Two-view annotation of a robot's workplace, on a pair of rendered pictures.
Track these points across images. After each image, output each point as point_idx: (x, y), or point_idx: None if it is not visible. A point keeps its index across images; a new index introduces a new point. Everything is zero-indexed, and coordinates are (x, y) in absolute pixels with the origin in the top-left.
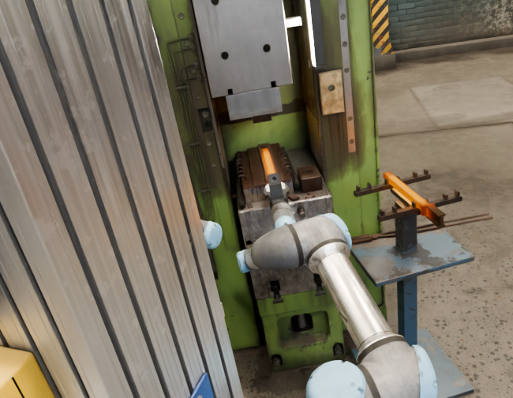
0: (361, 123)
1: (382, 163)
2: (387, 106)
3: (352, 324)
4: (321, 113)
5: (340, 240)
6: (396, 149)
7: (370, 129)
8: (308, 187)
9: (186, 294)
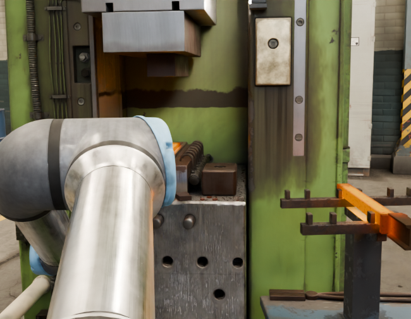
0: (317, 111)
1: (385, 265)
2: (407, 207)
3: (55, 292)
4: (255, 83)
5: (141, 149)
6: (409, 253)
7: (330, 124)
8: (212, 187)
9: None
